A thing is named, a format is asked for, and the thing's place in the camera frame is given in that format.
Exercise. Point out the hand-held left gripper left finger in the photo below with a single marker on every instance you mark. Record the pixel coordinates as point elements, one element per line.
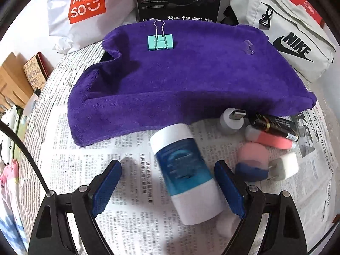
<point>106,188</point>

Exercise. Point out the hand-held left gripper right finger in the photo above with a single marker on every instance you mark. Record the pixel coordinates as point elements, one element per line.
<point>229,188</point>

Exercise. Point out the pink and blue sponge puff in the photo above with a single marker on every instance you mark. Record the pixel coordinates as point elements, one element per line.
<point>249,154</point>

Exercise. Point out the white and blue bottle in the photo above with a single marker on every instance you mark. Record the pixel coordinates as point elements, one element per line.
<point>186,170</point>

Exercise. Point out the white charger plug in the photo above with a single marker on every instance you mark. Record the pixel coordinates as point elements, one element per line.
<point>285,164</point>

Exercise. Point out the pink tube with white cap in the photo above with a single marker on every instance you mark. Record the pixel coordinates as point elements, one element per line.
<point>268,139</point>

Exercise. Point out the round white USB adapter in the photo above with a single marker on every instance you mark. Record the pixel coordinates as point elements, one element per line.
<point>228,124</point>

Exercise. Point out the black and gold tube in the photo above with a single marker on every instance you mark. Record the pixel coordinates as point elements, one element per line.
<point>261,126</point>

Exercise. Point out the newspaper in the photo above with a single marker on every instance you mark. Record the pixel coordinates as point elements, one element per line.
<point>148,233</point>

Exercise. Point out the colourful printed cloth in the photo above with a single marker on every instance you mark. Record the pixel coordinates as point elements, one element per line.
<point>8,138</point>

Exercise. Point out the purple towel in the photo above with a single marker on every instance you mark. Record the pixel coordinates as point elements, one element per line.
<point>186,79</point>

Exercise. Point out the brown patterned box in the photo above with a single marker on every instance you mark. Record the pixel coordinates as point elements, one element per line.
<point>35,74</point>

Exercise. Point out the small clear vial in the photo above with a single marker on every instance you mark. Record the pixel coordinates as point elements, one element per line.
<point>249,48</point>

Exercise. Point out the wooden furniture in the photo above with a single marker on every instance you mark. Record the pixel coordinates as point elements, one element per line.
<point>10,79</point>

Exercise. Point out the teal binder clip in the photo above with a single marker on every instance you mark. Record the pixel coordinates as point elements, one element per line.
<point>160,43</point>

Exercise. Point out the white plastic shopping bag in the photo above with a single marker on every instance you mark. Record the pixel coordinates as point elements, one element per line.
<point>111,18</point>

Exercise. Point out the light grey waist bag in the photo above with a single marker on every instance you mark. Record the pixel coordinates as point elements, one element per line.
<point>287,18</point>

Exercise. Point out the black headset box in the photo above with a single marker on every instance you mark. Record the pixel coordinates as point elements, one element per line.
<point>159,5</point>

